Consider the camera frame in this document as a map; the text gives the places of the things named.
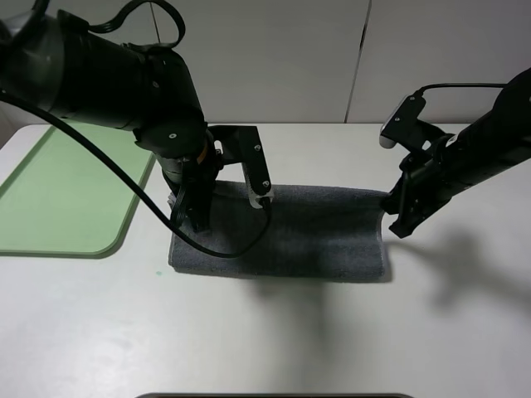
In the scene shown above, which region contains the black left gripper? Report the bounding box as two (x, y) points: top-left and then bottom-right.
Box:
(156, 129), (222, 232)

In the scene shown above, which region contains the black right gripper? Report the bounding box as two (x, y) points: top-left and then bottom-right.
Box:
(380, 144), (460, 239)

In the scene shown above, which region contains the grey towel with orange stripes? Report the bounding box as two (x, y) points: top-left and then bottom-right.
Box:
(168, 185), (390, 283)

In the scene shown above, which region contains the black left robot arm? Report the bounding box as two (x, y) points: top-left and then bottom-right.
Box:
(1, 1), (218, 232)

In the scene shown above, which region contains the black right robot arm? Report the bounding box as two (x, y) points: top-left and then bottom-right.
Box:
(379, 70), (530, 238)

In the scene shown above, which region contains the light green plastic tray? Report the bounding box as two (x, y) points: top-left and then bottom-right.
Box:
(1, 127), (139, 259)

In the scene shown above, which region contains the dark device edge at bottom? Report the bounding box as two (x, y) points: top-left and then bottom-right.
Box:
(137, 392), (412, 398)

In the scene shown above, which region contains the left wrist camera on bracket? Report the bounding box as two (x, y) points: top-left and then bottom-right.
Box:
(208, 125), (274, 209)

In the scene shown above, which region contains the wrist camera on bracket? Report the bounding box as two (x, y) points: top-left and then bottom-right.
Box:
(379, 90), (451, 158)
(208, 125), (274, 209)

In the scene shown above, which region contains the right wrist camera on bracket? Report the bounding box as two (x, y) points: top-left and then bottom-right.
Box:
(379, 90), (451, 158)

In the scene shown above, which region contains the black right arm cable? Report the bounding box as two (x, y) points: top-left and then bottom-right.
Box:
(413, 83), (508, 100)

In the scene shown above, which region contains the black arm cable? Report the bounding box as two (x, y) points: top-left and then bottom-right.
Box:
(413, 83), (508, 100)
(0, 0), (273, 260)

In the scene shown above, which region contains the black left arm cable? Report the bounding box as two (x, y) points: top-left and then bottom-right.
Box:
(0, 0), (273, 260)

